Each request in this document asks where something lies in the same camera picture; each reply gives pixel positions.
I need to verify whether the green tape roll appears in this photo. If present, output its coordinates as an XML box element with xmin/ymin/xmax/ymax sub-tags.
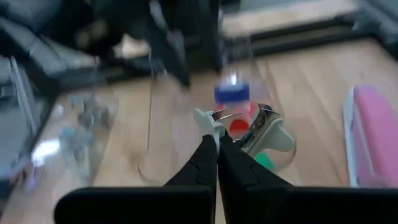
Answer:
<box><xmin>253</xmin><ymin>151</ymin><xmax>276</xmax><ymax>170</ymax></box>

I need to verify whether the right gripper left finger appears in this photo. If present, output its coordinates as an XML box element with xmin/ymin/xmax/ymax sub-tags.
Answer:
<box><xmin>54</xmin><ymin>134</ymin><xmax>218</xmax><ymax>224</ymax></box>

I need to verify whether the blue tape roll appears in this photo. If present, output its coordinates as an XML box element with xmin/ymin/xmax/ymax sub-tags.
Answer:
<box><xmin>213</xmin><ymin>82</ymin><xmax>251</xmax><ymax>105</ymax></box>

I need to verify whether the clear plastic bin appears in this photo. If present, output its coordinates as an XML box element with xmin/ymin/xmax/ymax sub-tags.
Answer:
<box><xmin>30</xmin><ymin>90</ymin><xmax>121</xmax><ymax>187</ymax></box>
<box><xmin>138</xmin><ymin>37</ymin><xmax>298</xmax><ymax>187</ymax></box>

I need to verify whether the red tape roll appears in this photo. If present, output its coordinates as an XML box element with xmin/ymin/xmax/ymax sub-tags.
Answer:
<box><xmin>217</xmin><ymin>102</ymin><xmax>259</xmax><ymax>139</ymax></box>

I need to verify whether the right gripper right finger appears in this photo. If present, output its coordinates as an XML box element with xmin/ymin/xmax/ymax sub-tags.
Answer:
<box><xmin>217</xmin><ymin>133</ymin><xmax>398</xmax><ymax>224</ymax></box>

